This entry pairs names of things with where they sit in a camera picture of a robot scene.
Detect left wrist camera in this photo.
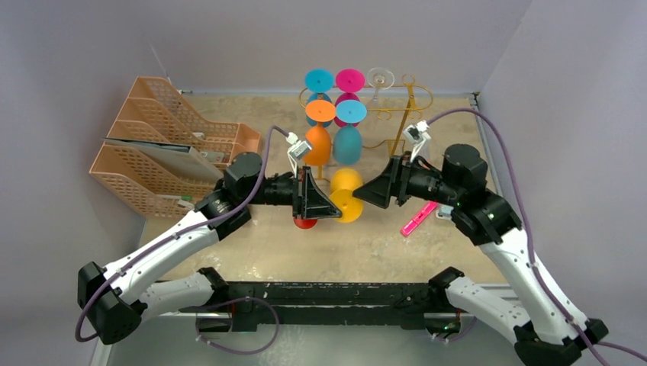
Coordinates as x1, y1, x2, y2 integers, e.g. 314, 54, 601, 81
285, 132, 312, 175

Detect yellow wine glass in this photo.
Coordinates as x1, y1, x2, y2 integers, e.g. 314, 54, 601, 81
329, 168, 364, 223

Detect peach plastic file organizer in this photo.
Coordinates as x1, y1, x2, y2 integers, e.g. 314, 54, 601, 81
89, 76, 261, 218

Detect red wine glass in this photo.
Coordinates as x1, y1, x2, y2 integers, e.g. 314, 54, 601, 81
293, 218, 318, 230

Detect gold wire glass rack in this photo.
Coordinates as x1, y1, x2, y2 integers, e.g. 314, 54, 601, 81
298, 73, 434, 170

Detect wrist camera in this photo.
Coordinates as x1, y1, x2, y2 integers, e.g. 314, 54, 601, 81
403, 120, 431, 161
285, 132, 312, 175

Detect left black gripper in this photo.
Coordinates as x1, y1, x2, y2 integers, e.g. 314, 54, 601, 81
243, 166, 341, 220

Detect clear wine glass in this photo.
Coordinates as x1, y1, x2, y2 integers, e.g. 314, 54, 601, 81
365, 67, 395, 104

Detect front blue wine glass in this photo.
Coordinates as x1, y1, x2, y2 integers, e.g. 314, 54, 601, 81
333, 99, 367, 165

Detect light blue stapler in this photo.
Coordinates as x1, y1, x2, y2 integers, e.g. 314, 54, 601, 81
435, 204, 454, 220

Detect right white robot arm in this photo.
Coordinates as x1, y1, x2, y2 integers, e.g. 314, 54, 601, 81
353, 144, 609, 365

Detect pink highlighter marker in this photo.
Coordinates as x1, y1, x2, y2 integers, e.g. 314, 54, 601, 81
400, 201, 438, 237

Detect blue wine glass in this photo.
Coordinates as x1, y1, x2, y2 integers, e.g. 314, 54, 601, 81
333, 99, 367, 165
304, 69, 334, 128

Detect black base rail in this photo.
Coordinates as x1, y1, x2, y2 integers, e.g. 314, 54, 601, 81
191, 280, 467, 336

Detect orange wine glass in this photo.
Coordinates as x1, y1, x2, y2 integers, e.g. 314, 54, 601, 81
303, 99, 336, 165

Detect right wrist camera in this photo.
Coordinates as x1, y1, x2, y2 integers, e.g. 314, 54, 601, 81
403, 120, 431, 161

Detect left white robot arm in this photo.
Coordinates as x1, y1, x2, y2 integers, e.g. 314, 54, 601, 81
75, 152, 342, 345

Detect grey folder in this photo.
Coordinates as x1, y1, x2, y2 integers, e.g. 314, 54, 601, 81
104, 137, 223, 183

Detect magenta wine glass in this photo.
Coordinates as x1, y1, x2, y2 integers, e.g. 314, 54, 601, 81
334, 69, 368, 127

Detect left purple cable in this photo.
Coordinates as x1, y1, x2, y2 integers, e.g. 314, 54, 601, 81
74, 125, 304, 355

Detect back blue wine glass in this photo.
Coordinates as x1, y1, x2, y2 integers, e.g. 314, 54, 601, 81
304, 69, 334, 128

